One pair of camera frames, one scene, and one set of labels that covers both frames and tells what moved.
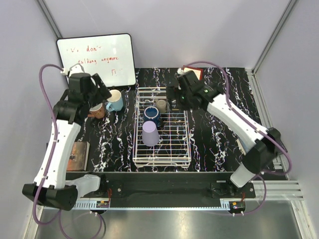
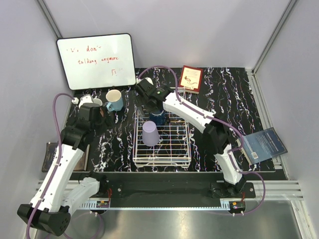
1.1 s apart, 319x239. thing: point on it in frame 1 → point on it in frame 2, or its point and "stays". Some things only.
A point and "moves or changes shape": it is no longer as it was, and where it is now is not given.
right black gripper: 173,92 → 143,100
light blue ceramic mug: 115,101 stays
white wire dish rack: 174,147 stays
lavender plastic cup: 150,133 stays
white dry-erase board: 109,57 stays
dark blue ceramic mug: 151,113 moves or changes shape
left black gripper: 102,92 → 108,123
